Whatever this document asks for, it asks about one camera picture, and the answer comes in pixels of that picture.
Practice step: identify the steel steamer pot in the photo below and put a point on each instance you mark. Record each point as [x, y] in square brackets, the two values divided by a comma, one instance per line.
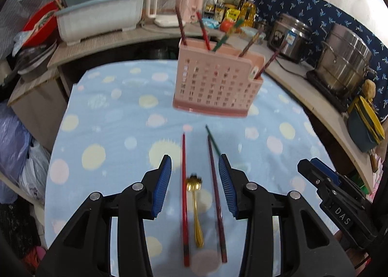
[345, 58]

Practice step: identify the white ceramic spoon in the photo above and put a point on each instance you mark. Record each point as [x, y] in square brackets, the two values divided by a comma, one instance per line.
[253, 73]

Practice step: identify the steel rice cooker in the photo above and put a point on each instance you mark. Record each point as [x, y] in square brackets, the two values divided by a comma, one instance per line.
[289, 38]

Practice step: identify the black induction cooker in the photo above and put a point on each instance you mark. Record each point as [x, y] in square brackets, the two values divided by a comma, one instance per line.
[326, 90]

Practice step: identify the red tomato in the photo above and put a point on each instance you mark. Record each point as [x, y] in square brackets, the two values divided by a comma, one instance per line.
[226, 25]

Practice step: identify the wooden cabinet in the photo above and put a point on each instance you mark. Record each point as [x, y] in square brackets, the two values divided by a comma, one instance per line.
[39, 107]

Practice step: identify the red plastic basin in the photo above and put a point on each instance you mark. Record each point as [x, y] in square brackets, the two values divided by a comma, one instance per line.
[39, 23]

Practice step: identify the yellow seasoning packet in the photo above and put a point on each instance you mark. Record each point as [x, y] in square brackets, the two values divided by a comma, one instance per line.
[232, 14]

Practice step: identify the grey dish drainer tub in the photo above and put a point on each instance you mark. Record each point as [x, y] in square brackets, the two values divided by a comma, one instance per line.
[97, 19]

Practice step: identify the white plastic bag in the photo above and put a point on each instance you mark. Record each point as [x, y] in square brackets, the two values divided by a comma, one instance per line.
[35, 170]

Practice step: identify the maroon chopstick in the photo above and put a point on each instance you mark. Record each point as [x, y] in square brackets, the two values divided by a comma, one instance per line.
[216, 198]
[268, 63]

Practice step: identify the pink perforated utensil holder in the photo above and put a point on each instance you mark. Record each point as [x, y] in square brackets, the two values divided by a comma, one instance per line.
[212, 82]

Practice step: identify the blue floral wall cloth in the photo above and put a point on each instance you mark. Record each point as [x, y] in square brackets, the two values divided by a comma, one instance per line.
[309, 4]

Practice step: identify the purple plastic bag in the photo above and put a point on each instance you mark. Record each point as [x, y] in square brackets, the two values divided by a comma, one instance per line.
[12, 149]

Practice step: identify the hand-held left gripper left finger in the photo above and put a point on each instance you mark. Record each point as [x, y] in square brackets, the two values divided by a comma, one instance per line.
[160, 186]

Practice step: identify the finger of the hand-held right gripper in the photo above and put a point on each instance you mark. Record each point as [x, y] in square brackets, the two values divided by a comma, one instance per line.
[329, 172]
[315, 175]

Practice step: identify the green chopstick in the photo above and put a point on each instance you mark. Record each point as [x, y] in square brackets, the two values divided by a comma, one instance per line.
[213, 140]
[227, 35]

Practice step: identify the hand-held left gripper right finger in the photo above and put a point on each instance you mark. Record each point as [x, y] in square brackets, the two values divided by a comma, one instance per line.
[227, 186]

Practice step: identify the dark sauce bottle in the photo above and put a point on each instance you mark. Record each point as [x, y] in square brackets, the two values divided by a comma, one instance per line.
[209, 5]
[220, 8]

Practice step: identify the yellow cooking oil bottle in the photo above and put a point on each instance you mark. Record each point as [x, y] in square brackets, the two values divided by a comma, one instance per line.
[248, 13]

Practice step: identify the gold flower spoon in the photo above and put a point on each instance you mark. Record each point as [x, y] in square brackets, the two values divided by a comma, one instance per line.
[195, 210]

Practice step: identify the blue snack packet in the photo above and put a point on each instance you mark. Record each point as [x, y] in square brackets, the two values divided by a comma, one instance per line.
[210, 23]

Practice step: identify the pink electric kettle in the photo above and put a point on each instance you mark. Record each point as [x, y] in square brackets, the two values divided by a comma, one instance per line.
[192, 0]

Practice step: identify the black wok with glass lid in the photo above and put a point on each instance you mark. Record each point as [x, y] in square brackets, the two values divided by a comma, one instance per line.
[35, 61]

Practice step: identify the clear glass food container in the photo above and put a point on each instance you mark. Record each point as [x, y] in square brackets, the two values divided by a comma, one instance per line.
[250, 33]

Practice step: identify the dark brown chopstick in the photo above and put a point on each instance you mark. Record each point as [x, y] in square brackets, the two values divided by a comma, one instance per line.
[251, 42]

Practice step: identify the green yellow plastic container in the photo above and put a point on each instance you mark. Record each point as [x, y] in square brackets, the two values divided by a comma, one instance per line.
[362, 128]

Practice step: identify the purple red chopstick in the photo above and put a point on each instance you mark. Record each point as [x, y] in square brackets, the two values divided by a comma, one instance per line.
[181, 25]

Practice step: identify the blue dotted tablecloth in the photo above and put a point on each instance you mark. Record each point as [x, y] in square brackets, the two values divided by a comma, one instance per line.
[115, 131]

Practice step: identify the white glass kettle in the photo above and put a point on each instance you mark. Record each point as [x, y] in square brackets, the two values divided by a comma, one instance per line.
[165, 7]

